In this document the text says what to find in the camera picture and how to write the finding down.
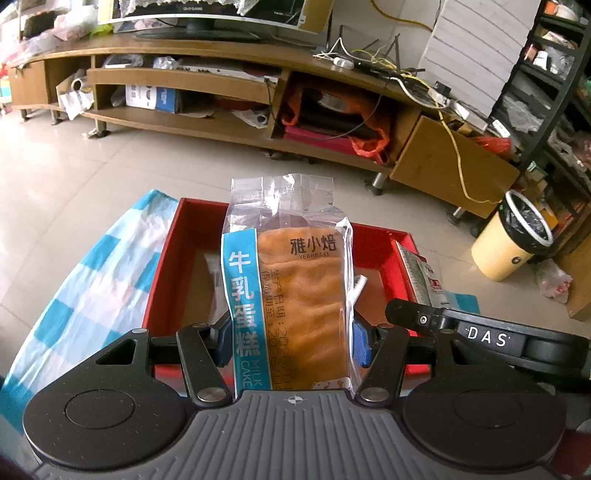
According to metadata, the black metal shelf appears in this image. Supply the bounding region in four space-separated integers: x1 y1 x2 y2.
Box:
489 0 591 241

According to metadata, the red plastic bag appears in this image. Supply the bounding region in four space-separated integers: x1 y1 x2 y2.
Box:
480 136 513 160

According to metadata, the silver media player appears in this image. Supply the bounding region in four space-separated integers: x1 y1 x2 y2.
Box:
175 67 278 85

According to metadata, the white plastic bag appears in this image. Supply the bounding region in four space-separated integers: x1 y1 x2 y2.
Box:
536 263 573 303

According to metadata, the red cardboard box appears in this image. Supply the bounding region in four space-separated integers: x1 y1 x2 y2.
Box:
143 198 432 384

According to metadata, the wooden television stand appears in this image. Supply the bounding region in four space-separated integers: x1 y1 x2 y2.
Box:
0 34 520 220

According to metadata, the yellow cable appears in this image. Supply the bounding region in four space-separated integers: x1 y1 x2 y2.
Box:
372 0 506 206

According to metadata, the white corrugated panel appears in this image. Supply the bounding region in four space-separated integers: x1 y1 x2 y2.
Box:
418 0 541 116

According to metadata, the red snack packet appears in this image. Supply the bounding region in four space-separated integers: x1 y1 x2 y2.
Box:
392 239 446 308

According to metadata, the cream waste bin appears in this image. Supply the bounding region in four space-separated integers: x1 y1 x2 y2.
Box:
471 189 555 282

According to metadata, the television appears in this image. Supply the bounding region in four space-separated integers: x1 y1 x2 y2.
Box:
97 0 333 40

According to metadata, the red flat box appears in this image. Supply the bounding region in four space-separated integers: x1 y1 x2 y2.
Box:
284 124 361 153

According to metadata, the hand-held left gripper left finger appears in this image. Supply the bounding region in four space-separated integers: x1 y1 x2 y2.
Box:
65 314 234 409

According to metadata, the blue checkered tablecloth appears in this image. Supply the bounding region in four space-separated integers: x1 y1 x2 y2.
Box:
0 189 481 435

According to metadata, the black router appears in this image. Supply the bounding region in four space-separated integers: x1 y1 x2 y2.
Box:
339 25 426 77

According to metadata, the open brown cardboard box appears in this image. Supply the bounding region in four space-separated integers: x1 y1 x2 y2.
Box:
55 69 95 121

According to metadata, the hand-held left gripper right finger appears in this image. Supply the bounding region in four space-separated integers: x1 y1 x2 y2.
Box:
353 320 518 409

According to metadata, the milk cake packet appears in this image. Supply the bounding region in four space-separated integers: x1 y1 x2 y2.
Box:
222 173 354 400

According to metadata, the blue white cardboard box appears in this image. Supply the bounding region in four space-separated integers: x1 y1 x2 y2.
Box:
126 83 180 114

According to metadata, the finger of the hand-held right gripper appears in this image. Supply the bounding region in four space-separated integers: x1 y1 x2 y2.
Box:
385 298 458 331

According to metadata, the orange plastic bag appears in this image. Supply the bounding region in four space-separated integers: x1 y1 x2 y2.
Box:
281 83 393 164

